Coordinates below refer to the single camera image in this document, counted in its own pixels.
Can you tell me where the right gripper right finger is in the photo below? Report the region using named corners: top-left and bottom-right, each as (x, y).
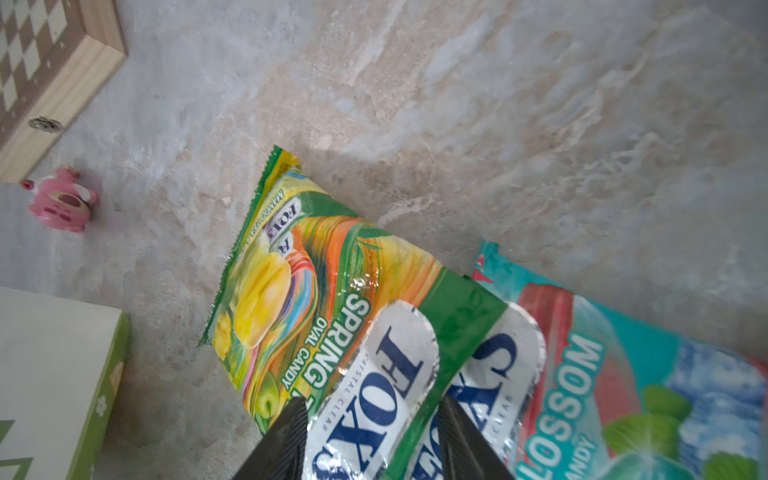
top-left (437, 396), bottom-right (515, 480)

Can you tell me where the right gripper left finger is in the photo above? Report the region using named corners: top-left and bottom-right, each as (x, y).
top-left (232, 397), bottom-right (309, 480)

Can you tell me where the spring green Fox's candy bag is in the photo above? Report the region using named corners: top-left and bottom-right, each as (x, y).
top-left (203, 148), bottom-right (518, 479)

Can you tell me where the small pink toy on table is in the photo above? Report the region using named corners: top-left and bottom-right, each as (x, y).
top-left (19, 166), bottom-right (99, 233)

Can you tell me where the wooden chessboard box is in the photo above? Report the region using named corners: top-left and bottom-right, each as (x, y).
top-left (1, 0), bottom-right (127, 183)

